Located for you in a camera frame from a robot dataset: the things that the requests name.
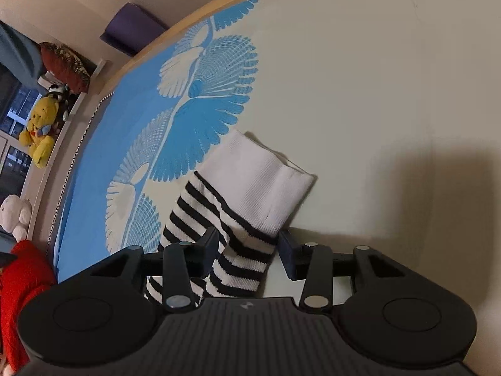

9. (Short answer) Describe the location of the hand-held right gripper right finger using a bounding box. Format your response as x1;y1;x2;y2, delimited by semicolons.
279;228;410;315

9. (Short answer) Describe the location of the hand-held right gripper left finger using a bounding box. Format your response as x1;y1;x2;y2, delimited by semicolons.
89;227;220;315

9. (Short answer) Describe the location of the white black striped garment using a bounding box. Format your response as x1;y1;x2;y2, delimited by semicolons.
144;129;318;307

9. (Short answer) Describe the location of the blue white printed bed sheet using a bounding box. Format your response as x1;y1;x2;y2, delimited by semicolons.
53;0;501;306

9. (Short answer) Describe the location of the red knitted cloth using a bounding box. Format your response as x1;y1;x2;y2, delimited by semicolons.
0;240;57;373

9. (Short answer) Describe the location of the yellow bear plush toy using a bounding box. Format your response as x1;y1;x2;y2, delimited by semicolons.
19;96;63;169

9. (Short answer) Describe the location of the black white plush toy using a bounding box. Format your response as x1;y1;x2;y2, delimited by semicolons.
47;83;73;120

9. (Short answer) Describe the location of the dark red patterned cushion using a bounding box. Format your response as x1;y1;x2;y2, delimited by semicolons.
39;42;92;94

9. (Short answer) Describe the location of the window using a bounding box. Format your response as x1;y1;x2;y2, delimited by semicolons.
0;63;44;212

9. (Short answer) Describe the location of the teal curtain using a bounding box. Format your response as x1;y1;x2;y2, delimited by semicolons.
0;21;45;87

